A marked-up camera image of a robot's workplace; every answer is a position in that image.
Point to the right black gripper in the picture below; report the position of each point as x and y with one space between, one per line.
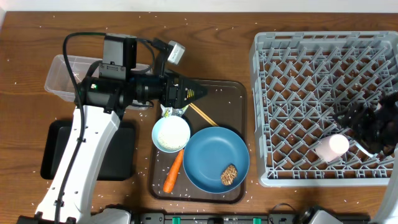
357 116

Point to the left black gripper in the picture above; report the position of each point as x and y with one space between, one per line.
171 92

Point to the green snack wrapper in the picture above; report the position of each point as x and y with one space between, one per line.
179 112

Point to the pink cup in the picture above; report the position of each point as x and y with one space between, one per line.
332 147

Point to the light blue rice bowl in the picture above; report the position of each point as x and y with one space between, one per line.
171 134

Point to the orange carrot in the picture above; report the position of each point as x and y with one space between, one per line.
173 173

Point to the white napkin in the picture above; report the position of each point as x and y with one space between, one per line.
166 111

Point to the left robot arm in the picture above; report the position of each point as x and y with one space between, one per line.
132 72

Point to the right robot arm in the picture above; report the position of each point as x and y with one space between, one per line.
388 210

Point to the grey dishwasher rack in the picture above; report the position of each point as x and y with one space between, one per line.
299 80

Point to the black waste tray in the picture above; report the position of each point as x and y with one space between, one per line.
118 159

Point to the brown serving tray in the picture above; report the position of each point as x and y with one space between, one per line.
225 104

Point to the large blue plate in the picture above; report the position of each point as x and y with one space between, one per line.
209 153

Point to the brown mushroom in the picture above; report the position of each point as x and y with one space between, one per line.
229 174

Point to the clear plastic bin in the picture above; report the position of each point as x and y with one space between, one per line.
58 80

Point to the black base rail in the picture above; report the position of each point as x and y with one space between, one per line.
281 213

